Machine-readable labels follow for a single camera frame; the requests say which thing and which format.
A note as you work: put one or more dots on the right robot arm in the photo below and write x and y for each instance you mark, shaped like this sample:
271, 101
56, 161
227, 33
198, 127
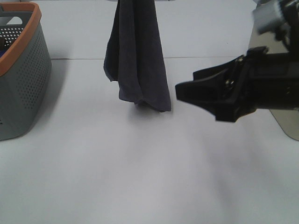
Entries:
278, 16

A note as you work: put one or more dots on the beige bin grey rim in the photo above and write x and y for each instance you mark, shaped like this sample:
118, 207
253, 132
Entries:
288, 120

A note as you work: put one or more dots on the blue towel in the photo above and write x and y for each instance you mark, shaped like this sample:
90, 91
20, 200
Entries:
2, 52

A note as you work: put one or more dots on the dark grey towel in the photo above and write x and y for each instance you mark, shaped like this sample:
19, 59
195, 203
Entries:
134, 56

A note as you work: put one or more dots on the brown towel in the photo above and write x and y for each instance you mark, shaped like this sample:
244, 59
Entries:
2, 43

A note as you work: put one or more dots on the grey perforated basket orange rim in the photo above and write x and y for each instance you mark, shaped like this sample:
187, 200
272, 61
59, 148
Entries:
24, 69

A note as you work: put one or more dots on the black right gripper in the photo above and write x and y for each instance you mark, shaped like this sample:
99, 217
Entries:
259, 80

